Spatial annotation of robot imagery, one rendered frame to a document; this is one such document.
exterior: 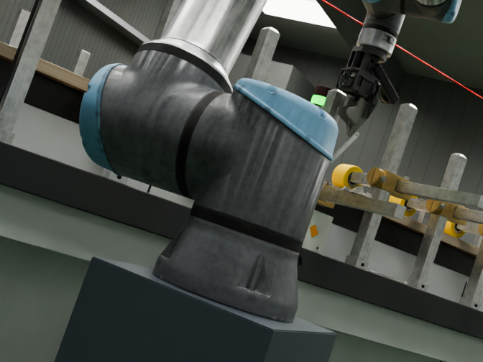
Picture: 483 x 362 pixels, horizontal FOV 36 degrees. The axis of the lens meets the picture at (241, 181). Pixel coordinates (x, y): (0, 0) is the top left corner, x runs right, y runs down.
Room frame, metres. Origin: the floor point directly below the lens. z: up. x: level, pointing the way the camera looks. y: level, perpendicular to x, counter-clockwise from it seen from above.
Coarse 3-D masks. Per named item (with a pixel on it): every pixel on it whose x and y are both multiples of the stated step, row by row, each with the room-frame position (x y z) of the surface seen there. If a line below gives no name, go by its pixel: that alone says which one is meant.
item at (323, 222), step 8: (312, 216) 1.89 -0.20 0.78; (320, 216) 1.90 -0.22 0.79; (328, 216) 1.92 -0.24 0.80; (312, 224) 1.89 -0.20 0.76; (320, 224) 1.91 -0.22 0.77; (328, 224) 1.92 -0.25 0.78; (320, 232) 1.91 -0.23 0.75; (304, 240) 1.89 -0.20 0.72; (312, 240) 1.90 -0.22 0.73; (320, 240) 1.92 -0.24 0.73; (304, 248) 1.90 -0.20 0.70; (312, 248) 1.91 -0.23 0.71; (320, 248) 1.92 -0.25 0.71
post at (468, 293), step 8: (480, 248) 2.31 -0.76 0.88; (480, 256) 2.30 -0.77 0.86; (480, 264) 2.29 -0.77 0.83; (472, 272) 2.31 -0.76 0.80; (480, 272) 2.28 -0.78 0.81; (472, 280) 2.30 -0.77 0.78; (480, 280) 2.29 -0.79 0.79; (472, 288) 2.29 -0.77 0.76; (480, 288) 2.29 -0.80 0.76; (464, 296) 2.31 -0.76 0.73; (472, 296) 2.28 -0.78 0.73; (480, 296) 2.30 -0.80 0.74
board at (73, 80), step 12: (0, 48) 1.59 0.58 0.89; (12, 48) 1.60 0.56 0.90; (12, 60) 1.61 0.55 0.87; (36, 72) 1.67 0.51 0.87; (48, 72) 1.65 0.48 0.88; (60, 72) 1.67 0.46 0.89; (72, 72) 1.68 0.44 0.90; (72, 84) 1.69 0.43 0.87; (84, 84) 1.70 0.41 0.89; (384, 216) 2.26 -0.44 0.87; (408, 228) 2.39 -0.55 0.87; (420, 228) 2.35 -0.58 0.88; (444, 240) 2.42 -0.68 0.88; (456, 240) 2.45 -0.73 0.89; (468, 252) 2.51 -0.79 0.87
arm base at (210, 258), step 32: (192, 224) 0.94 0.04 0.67; (224, 224) 0.90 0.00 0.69; (160, 256) 0.95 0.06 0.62; (192, 256) 0.90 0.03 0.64; (224, 256) 0.89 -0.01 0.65; (256, 256) 0.90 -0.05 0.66; (288, 256) 0.93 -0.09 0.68; (192, 288) 0.89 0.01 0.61; (224, 288) 0.88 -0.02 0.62; (256, 288) 0.90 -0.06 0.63; (288, 288) 0.92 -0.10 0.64; (288, 320) 0.93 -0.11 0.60
